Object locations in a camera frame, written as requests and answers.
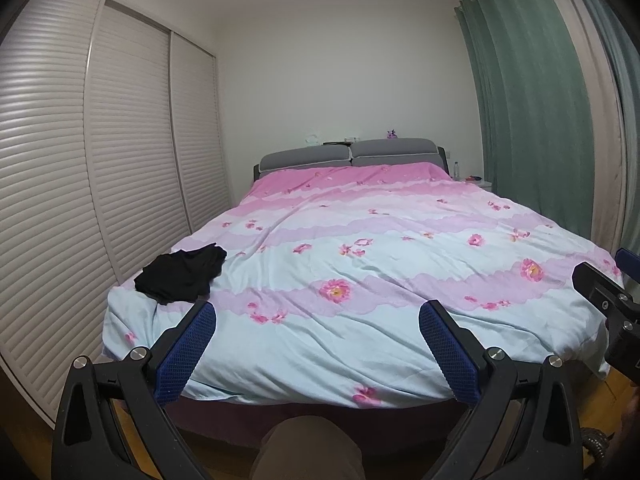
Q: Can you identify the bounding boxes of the white nightstand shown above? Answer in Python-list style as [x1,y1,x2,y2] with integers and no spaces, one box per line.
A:
[451,177,494,194]

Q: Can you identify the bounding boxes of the white louvered wardrobe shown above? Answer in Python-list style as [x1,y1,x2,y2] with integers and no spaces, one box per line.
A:
[0,0,231,423]

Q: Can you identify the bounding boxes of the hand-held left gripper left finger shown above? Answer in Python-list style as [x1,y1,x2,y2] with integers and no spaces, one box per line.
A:
[50,299,218,480]

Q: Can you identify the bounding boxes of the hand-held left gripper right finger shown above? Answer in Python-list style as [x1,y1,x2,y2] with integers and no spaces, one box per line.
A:
[417,300,587,480]

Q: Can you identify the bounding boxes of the grey headboard cushion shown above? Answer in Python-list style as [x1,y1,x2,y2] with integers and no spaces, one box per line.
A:
[351,137,442,168]
[259,145,353,174]

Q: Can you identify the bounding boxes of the black pants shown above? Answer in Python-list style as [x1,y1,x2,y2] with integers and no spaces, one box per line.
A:
[133,242,228,307]

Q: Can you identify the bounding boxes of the person's knee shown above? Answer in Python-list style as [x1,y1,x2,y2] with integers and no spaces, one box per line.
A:
[249,414,367,480]

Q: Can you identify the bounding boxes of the grey blue curtain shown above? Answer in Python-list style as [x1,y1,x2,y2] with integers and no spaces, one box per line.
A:
[562,0,640,258]

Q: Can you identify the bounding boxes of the pink floral blanket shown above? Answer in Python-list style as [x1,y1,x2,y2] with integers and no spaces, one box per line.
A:
[100,161,626,408]

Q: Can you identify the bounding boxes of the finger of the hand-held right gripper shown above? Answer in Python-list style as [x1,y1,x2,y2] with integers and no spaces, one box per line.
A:
[571,261,640,322]
[615,247,640,275]

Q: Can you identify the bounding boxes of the green curtain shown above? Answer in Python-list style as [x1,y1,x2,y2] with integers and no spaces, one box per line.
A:
[454,0,597,257]

